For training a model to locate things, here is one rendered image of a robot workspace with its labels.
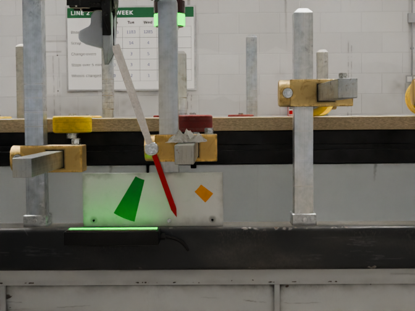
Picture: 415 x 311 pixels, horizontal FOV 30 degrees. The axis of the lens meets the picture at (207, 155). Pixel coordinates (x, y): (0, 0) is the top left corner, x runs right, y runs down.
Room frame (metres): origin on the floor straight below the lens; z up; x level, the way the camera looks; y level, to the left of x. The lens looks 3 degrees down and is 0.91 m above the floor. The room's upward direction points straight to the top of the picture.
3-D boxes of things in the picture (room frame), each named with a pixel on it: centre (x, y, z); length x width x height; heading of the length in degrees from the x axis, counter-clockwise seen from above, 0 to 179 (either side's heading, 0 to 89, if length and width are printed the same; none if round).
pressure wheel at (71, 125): (1.60, 0.28, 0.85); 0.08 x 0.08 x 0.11
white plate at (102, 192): (1.43, 0.10, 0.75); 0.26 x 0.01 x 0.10; 89
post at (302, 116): (1.45, -0.18, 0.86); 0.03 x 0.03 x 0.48; 89
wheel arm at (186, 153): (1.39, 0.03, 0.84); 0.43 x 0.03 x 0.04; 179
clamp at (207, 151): (1.45, 0.05, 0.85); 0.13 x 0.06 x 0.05; 89
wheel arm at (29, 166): (1.41, 0.28, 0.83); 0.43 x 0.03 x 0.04; 179
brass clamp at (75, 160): (1.46, 0.30, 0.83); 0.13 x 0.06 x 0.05; 89
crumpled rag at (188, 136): (1.29, 0.03, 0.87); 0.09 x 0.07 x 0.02; 179
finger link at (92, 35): (1.36, 0.19, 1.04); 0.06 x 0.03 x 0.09; 89
